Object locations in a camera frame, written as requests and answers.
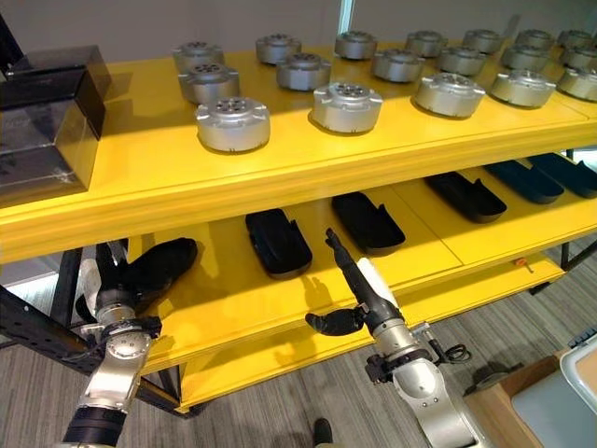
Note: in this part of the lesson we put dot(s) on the dark robot foot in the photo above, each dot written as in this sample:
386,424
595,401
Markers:
322,431

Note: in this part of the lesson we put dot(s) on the yellow shelf board with soles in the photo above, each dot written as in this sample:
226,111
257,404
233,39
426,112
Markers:
224,298

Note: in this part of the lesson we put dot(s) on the white plastic box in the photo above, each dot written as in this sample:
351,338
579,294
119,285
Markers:
580,396

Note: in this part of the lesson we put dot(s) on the black matte box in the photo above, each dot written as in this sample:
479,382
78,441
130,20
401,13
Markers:
91,88

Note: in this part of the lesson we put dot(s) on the black sole-shaped part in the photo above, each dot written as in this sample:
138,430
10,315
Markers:
163,266
466,196
366,224
564,172
524,182
277,245

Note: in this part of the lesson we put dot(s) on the dark round part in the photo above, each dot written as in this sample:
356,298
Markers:
490,379

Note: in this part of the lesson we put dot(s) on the brown cardboard box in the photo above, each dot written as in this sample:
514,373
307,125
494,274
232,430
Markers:
494,415

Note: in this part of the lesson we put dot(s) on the yellow shelf board with motors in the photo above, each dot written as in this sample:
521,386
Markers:
154,177

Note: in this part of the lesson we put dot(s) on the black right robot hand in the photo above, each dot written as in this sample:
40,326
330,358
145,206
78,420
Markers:
375,289

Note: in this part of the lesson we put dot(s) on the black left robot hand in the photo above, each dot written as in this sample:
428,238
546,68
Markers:
112,275

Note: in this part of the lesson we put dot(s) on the small orange clip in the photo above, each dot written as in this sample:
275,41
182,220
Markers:
520,262

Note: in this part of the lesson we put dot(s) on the dark glossy plastic box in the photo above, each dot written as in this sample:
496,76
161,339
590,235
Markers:
42,154

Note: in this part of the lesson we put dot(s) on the yellow lowest shelf board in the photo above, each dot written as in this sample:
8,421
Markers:
326,368

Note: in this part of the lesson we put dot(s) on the silver round motor housing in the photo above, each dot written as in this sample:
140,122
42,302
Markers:
232,125
303,71
483,40
462,60
426,43
208,84
356,45
198,55
580,56
523,88
450,93
278,48
398,65
576,37
527,57
578,83
347,108
535,38

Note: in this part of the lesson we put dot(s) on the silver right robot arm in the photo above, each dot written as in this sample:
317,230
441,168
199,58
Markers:
420,373

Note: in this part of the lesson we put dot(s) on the black diagonal bar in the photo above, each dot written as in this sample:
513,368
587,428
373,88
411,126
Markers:
9,39

